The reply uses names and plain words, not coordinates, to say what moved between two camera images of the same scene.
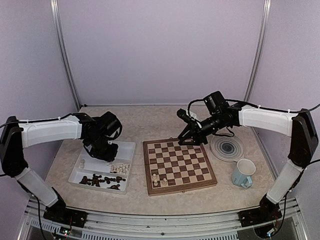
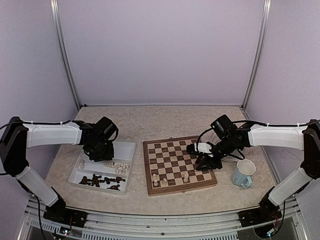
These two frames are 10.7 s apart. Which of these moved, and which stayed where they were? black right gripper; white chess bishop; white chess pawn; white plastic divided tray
Moved: black right gripper
Stayed: white chess bishop; white chess pawn; white plastic divided tray
